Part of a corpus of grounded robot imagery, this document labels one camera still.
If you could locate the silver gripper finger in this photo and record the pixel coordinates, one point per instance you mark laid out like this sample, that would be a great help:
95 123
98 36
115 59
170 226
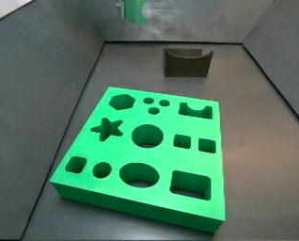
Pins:
121 8

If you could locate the green arch object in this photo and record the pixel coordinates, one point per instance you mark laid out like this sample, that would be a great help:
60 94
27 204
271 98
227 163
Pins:
134 11

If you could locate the black curved fixture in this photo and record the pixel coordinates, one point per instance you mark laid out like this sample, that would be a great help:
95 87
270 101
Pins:
186 62

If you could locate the green shape sorter block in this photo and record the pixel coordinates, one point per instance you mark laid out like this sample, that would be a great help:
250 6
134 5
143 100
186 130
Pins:
147 158

